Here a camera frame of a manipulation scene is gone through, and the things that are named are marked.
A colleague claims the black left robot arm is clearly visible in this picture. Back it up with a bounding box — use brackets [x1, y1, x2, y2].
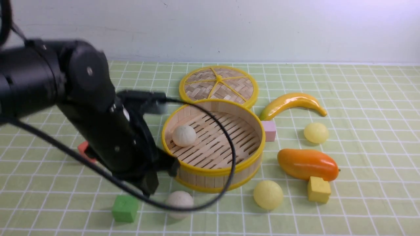
[1, 40, 180, 197]

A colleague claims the woven bamboo steamer lid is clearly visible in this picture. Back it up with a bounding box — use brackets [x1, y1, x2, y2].
[178, 65, 259, 108]

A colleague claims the pink cube block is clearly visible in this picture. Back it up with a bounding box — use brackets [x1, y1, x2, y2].
[261, 120, 277, 142]

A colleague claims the bamboo steamer tray yellow rim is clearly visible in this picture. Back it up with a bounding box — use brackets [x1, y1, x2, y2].
[161, 99, 266, 193]

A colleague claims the red cube block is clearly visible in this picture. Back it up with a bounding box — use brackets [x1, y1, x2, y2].
[77, 141, 96, 163]

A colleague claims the yellow toy banana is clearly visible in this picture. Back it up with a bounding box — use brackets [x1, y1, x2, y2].
[259, 92, 327, 121]

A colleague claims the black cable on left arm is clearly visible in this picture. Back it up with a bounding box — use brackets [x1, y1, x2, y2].
[0, 0, 237, 212]

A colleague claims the yellow bun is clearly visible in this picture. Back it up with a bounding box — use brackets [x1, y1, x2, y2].
[253, 180, 284, 211]
[304, 122, 329, 144]

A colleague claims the green checkered tablecloth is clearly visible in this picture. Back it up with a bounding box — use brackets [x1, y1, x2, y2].
[0, 63, 420, 236]

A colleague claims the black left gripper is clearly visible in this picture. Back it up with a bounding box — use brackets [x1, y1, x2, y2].
[117, 97, 180, 197]

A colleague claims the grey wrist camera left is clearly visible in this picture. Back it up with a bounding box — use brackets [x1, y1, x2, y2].
[116, 90, 167, 115]

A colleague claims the yellow cube block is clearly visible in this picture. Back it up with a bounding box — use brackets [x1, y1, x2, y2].
[307, 176, 331, 204]

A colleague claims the white bun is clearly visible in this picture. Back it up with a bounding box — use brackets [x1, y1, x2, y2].
[172, 125, 197, 147]
[165, 191, 194, 220]

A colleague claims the orange toy mango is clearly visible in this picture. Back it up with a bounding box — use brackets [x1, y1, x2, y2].
[277, 149, 341, 181]

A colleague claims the green cube block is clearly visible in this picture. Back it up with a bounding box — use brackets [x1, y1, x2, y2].
[112, 195, 138, 223]

